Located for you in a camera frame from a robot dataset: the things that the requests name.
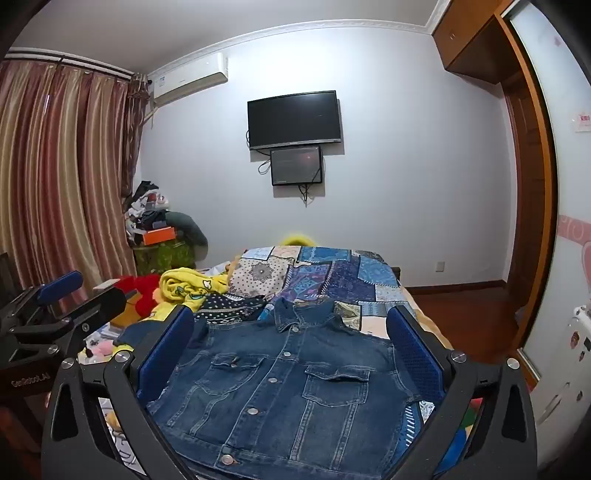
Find wooden wardrobe with white door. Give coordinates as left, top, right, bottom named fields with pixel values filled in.
left=500, top=0, right=591, bottom=474

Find black wall television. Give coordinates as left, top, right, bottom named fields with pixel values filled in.
left=247, top=90, right=343, bottom=151

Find cartoon printed sheet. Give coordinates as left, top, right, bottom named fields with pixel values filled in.
left=76, top=318, right=145, bottom=468

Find pile of clothes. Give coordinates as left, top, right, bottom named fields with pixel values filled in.
left=123, top=180, right=180, bottom=246

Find brown patterned curtain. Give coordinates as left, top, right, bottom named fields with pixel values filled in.
left=121, top=73, right=152, bottom=214

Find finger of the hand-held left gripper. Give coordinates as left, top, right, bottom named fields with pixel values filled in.
left=54, top=281, right=128, bottom=343
left=14, top=270, right=85, bottom=320

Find blue denim jacket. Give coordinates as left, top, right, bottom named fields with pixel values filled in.
left=113, top=298, right=447, bottom=480

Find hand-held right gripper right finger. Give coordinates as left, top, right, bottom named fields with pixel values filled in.
left=386, top=305, right=539, bottom=480

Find yellow printed blanket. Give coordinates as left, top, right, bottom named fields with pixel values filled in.
left=158, top=266, right=230, bottom=311

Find dark dotted cloth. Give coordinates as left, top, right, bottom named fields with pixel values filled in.
left=195, top=292, right=269, bottom=325

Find dark green cushion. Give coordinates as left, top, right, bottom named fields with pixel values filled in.
left=165, top=211, right=209, bottom=248

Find red plush toy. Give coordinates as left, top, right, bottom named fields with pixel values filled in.
left=112, top=274, right=163, bottom=320

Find wooden overhead cabinet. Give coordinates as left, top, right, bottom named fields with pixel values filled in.
left=432, top=0, right=517, bottom=86

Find small black wall monitor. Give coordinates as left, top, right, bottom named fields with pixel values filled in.
left=270, top=146, right=323, bottom=187

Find curtain rail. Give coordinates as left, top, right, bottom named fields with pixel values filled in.
left=4, top=46, right=136, bottom=78

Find white air conditioner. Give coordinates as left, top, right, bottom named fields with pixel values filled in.
left=148, top=52, right=230, bottom=106

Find orange box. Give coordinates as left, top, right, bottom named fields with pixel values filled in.
left=143, top=226, right=177, bottom=247

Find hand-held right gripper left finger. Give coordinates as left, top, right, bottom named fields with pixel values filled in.
left=41, top=305, right=197, bottom=480

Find striped red curtain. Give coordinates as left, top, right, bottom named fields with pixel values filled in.
left=0, top=59, right=136, bottom=298

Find blue patchwork bed sheet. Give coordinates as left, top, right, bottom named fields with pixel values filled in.
left=194, top=244, right=437, bottom=446

